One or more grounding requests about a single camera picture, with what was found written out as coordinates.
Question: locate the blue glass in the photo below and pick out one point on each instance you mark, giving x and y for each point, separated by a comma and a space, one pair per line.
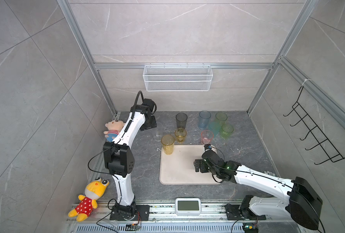
204, 118

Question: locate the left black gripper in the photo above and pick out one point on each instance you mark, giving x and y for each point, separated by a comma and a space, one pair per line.
154, 124

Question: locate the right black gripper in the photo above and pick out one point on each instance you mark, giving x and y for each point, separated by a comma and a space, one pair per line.
202, 162

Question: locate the black wire hook rack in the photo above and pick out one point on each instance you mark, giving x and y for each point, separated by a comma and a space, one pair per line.
314, 131

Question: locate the white wire mesh basket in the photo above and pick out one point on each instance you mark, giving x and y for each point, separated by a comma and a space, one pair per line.
164, 78

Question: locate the pink bear plush toy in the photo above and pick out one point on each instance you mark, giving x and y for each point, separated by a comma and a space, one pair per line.
113, 129

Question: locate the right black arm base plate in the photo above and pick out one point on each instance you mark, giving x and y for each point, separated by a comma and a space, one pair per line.
237, 212

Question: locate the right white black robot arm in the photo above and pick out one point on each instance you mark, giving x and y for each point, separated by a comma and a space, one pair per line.
289, 198

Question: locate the small circuit board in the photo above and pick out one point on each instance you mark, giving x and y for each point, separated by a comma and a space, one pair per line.
133, 227

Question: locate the short yellow glass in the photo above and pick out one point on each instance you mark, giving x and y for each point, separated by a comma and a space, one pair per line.
180, 135

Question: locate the short green glass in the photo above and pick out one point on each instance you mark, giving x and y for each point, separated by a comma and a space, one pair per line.
226, 131

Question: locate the green yellow connector board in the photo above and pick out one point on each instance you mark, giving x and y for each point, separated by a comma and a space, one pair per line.
250, 228

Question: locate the dark grey smoked glass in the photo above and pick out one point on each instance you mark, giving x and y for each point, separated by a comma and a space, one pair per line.
181, 120

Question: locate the white digital timer display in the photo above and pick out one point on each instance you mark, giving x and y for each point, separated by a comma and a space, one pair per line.
188, 206

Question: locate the tall amber yellow glass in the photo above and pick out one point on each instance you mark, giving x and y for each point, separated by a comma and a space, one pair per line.
168, 144

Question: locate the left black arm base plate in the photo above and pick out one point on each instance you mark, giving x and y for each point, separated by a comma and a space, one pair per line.
143, 212

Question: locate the clear transparent glass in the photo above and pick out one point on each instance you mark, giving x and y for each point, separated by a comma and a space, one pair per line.
158, 134

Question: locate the pink glass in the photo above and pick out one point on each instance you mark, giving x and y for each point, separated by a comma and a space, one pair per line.
206, 137

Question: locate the yellow plush toy red dress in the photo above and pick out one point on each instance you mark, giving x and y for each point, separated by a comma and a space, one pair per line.
88, 201

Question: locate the tall green glass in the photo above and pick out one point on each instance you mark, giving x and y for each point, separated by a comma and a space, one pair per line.
221, 118

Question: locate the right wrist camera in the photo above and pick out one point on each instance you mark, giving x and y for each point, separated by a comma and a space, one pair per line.
207, 147

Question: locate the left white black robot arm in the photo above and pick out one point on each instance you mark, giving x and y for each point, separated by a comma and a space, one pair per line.
118, 157

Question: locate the beige plastic tray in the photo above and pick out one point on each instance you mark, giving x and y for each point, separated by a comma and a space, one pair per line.
178, 167

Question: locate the teal glass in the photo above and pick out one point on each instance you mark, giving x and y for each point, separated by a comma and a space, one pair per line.
214, 127

